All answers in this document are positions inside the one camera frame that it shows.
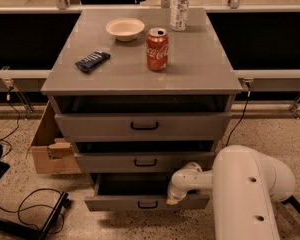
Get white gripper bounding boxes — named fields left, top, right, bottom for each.
left=166, top=183, right=187, bottom=205

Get grey bottom drawer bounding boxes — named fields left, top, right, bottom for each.
left=85, top=173, right=209, bottom=211

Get grey drawer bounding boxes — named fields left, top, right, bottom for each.
left=55, top=112, right=230, bottom=142
left=85, top=173, right=209, bottom=211
left=74, top=152, right=215, bottom=173

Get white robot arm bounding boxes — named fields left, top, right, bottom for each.
left=167, top=145, right=296, bottom=240

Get grey top drawer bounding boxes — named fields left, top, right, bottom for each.
left=55, top=112, right=230, bottom=142

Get grey middle drawer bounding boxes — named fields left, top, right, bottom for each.
left=74, top=152, right=215, bottom=173

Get grey drawer cabinet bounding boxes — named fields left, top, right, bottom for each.
left=40, top=7, right=244, bottom=198

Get black bar on right floor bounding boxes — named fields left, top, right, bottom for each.
left=283, top=196, right=300, bottom=214

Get brown cardboard box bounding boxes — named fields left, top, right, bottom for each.
left=30, top=103, right=80, bottom=174

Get red cola can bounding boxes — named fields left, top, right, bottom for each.
left=146, top=28, right=169, bottom=71

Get dark blue snack packet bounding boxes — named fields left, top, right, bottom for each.
left=75, top=51, right=111, bottom=74

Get black metal floor stand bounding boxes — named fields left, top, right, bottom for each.
left=0, top=191, right=71, bottom=240

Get cream paper bowl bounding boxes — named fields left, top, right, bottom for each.
left=106, top=18, right=145, bottom=42

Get clear plastic water bottle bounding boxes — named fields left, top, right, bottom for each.
left=170, top=0, right=190, bottom=31

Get black cable on left floor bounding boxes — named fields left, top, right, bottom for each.
left=0, top=85, right=66, bottom=235

